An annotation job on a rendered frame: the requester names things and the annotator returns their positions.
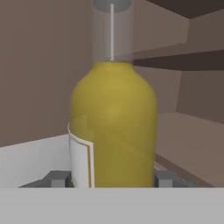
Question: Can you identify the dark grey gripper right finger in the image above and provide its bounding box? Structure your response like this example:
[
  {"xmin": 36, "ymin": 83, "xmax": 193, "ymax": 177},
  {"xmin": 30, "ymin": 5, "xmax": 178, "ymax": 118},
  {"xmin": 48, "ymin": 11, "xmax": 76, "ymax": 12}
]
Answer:
[{"xmin": 153, "ymin": 170, "xmax": 196, "ymax": 189}]

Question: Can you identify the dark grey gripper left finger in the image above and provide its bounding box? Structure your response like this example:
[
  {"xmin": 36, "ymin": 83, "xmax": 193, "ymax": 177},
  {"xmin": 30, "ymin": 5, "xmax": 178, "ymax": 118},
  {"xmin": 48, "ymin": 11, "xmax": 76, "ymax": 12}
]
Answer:
[{"xmin": 17, "ymin": 170, "xmax": 74, "ymax": 189}]

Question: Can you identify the yellow bottle with white label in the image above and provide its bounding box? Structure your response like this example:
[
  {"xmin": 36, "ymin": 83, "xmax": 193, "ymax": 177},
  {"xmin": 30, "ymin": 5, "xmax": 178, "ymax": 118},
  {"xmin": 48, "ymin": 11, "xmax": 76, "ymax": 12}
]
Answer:
[{"xmin": 67, "ymin": 0, "xmax": 159, "ymax": 189}]

